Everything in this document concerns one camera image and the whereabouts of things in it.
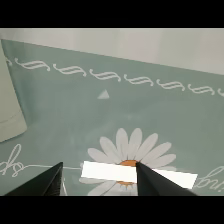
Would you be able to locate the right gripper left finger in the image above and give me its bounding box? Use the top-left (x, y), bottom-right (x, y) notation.
top-left (4, 161), bottom-right (64, 197)

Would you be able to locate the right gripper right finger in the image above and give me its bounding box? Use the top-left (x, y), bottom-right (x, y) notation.
top-left (135, 161), bottom-right (198, 197)

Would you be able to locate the pale green shirt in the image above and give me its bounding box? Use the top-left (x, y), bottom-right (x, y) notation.
top-left (0, 43), bottom-right (29, 144)

